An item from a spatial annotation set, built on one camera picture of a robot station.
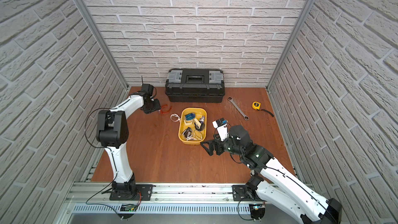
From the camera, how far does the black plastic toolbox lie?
0.99 metres

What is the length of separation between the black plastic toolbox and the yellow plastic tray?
0.32ft

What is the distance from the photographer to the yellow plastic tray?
0.91 meters

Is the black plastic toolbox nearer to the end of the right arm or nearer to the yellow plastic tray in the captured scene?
the yellow plastic tray
